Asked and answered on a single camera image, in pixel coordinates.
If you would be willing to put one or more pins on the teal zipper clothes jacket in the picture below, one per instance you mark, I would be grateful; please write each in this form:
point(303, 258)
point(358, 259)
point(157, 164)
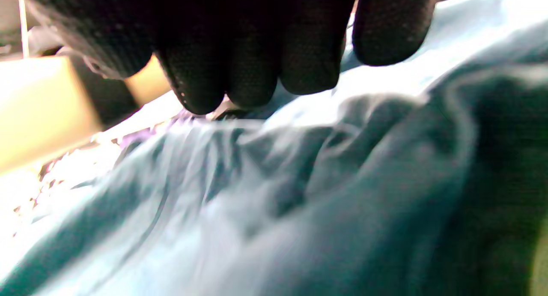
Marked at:
point(342, 201)

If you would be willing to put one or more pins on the person's right hand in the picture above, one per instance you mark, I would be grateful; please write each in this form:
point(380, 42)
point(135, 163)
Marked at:
point(257, 39)

